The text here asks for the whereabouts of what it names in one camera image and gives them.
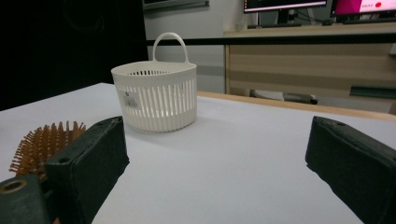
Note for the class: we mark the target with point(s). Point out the grey wall-mounted rail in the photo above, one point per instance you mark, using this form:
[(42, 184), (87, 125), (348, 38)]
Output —
[(174, 4)]

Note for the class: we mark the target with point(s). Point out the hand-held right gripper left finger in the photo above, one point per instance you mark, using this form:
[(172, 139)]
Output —
[(90, 161)]

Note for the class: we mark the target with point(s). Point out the wooden bristle hairbrush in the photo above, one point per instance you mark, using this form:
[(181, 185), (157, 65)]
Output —
[(40, 146)]

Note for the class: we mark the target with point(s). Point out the computer monitor with pink screen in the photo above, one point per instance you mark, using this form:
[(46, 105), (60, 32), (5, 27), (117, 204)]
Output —
[(358, 6)]

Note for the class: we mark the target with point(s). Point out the black keyboard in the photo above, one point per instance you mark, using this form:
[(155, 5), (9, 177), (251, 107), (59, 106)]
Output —
[(274, 25)]

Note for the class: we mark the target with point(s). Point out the office chair base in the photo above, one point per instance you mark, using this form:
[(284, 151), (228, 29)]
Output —
[(295, 97)]

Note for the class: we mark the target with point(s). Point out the computer monitor with white strip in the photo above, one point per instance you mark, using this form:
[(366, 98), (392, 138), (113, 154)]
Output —
[(280, 5)]

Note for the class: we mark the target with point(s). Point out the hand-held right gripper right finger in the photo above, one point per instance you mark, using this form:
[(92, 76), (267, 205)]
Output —
[(355, 161)]

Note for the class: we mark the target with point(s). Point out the light wooden desk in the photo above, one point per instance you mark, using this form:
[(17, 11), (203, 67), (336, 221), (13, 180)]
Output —
[(308, 65)]

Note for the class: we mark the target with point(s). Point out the white slotted plastic basket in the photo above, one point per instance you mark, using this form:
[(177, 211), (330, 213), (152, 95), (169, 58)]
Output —
[(158, 105)]

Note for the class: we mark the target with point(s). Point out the dark green tray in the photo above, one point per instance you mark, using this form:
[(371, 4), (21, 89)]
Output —
[(373, 92)]

